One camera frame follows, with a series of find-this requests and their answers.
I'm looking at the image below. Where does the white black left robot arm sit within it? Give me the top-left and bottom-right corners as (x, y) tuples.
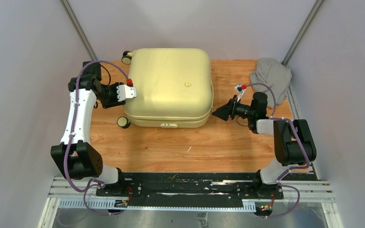
(50, 60), (133, 196)

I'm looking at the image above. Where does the grey crumpled cloth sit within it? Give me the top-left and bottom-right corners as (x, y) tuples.
(249, 58), (292, 108)

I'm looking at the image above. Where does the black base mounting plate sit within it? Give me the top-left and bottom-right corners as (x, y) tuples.
(96, 172), (283, 208)

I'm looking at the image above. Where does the cream suitcase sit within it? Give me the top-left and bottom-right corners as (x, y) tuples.
(122, 48), (214, 128)

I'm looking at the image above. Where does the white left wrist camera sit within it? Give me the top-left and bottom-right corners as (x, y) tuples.
(116, 85), (137, 102)

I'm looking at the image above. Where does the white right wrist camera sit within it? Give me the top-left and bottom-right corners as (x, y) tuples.
(234, 84), (247, 102)

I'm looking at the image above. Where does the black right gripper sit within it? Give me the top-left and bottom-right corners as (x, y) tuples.
(212, 95), (255, 122)

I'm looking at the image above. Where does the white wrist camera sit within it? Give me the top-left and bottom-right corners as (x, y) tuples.
(116, 85), (137, 102)
(234, 84), (247, 102)

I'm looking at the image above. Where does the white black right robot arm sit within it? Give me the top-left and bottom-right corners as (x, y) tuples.
(212, 92), (317, 199)

